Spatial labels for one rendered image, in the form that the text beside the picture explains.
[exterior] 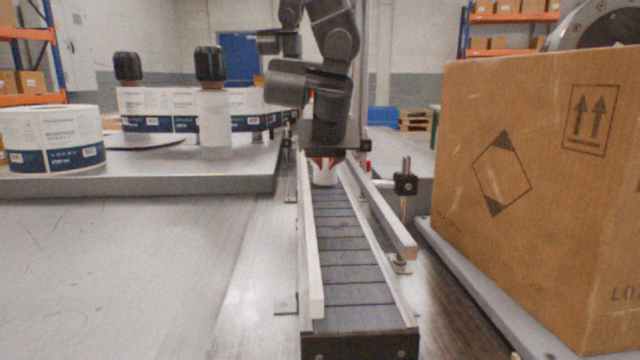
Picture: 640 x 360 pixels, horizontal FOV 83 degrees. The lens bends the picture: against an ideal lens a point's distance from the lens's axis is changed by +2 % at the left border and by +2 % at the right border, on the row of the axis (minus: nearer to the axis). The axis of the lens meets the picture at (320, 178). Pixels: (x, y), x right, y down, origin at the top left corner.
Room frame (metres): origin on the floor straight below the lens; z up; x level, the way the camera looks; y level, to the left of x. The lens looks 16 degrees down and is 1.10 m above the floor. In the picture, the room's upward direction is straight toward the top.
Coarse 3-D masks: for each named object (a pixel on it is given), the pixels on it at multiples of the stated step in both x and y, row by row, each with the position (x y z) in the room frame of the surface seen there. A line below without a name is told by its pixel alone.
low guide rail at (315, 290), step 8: (304, 160) 0.79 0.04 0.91; (304, 168) 0.72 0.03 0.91; (304, 176) 0.65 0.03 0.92; (304, 184) 0.60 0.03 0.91; (304, 192) 0.55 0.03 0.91; (304, 200) 0.52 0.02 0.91; (304, 208) 0.48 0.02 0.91; (304, 216) 0.49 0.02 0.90; (312, 216) 0.45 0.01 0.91; (312, 224) 0.42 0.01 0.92; (312, 232) 0.40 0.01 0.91; (312, 240) 0.38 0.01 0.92; (312, 248) 0.36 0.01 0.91; (312, 256) 0.34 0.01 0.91; (312, 264) 0.32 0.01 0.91; (312, 272) 0.31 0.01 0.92; (320, 272) 0.31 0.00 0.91; (312, 280) 0.29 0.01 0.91; (320, 280) 0.29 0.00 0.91; (312, 288) 0.28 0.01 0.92; (320, 288) 0.28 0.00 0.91; (312, 296) 0.27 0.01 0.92; (320, 296) 0.27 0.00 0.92; (312, 304) 0.26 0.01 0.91; (320, 304) 0.26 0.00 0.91; (312, 312) 0.26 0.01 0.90; (320, 312) 0.26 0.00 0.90
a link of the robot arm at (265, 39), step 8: (288, 8) 1.02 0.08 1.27; (288, 16) 1.01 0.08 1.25; (288, 24) 1.02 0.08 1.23; (256, 32) 1.06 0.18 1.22; (264, 32) 1.06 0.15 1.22; (272, 32) 1.06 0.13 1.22; (256, 40) 1.06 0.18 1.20; (264, 40) 1.05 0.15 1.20; (272, 40) 1.05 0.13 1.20; (256, 48) 1.06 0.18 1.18; (264, 48) 1.06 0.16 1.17; (272, 48) 1.05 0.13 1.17
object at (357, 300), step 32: (320, 192) 0.66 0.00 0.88; (320, 224) 0.50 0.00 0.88; (352, 224) 0.50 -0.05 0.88; (320, 256) 0.40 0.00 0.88; (352, 256) 0.40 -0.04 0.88; (352, 288) 0.33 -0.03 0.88; (384, 288) 0.33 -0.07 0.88; (320, 320) 0.28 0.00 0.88; (352, 320) 0.28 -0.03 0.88; (384, 320) 0.28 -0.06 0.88
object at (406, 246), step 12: (348, 156) 0.62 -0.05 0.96; (360, 180) 0.47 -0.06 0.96; (372, 192) 0.41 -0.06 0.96; (372, 204) 0.39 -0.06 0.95; (384, 204) 0.37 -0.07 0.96; (384, 216) 0.34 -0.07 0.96; (396, 228) 0.30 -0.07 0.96; (396, 240) 0.29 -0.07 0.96; (408, 240) 0.28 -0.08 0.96; (408, 252) 0.27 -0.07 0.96
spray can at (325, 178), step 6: (324, 162) 0.69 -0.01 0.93; (318, 168) 0.70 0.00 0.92; (324, 168) 0.69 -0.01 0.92; (336, 168) 0.71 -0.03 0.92; (318, 174) 0.70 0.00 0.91; (324, 174) 0.69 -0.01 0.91; (330, 174) 0.69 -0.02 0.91; (336, 174) 0.71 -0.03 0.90; (318, 180) 0.70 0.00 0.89; (324, 180) 0.69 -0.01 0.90; (330, 180) 0.70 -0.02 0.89; (336, 180) 0.71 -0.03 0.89; (318, 186) 0.70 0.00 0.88; (324, 186) 0.69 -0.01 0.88; (330, 186) 0.69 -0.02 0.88
